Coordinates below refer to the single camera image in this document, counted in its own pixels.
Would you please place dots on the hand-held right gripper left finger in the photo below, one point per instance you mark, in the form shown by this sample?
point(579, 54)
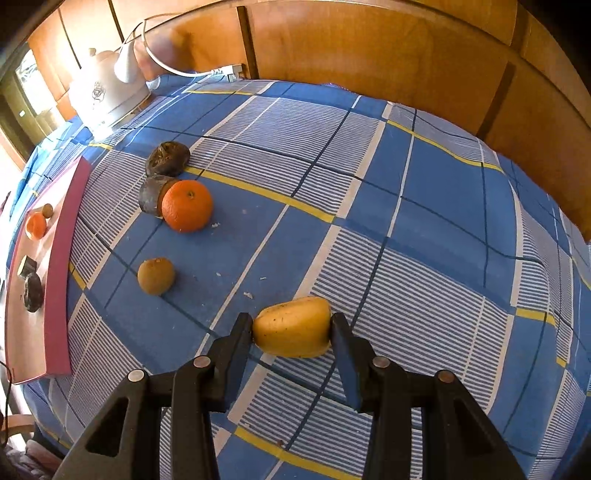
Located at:
point(235, 355)

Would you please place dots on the orange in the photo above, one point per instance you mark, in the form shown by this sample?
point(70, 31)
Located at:
point(36, 226)
point(187, 205)

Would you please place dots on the wrinkled dark water chestnut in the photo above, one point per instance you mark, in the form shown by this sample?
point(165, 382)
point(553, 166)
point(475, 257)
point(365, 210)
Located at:
point(167, 158)

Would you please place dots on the white ceramic electric kettle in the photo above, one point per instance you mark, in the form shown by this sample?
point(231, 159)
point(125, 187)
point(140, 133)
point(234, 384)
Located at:
point(106, 92)

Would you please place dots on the wooden chair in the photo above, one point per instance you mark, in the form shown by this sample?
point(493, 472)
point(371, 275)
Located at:
point(18, 422)

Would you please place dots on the smooth dark water chestnut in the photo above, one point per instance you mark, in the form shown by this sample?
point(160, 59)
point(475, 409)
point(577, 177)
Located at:
point(33, 291)

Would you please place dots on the white tray with pink rim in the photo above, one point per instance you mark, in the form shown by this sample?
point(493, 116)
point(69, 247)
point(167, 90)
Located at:
point(27, 332)

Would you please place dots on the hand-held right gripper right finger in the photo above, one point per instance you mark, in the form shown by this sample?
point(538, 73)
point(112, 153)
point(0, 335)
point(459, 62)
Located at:
point(348, 369)

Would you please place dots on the yellow pear piece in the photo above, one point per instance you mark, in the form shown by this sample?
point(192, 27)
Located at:
point(293, 333)

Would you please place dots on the small yellowish longan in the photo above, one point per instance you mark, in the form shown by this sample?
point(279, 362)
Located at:
point(47, 211)
point(156, 276)

